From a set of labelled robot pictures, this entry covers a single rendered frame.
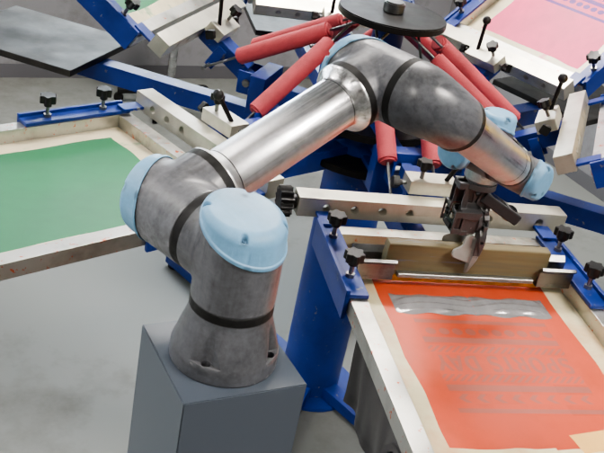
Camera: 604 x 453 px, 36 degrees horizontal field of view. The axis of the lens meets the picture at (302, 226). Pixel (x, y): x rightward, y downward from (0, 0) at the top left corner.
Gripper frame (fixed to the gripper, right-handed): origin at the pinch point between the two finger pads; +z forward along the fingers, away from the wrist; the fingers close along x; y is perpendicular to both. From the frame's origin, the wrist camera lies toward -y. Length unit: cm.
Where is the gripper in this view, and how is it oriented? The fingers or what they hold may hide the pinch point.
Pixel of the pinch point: (465, 261)
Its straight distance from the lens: 208.8
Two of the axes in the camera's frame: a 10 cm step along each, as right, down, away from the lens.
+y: -9.7, -0.6, -2.5
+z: -1.8, 8.6, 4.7
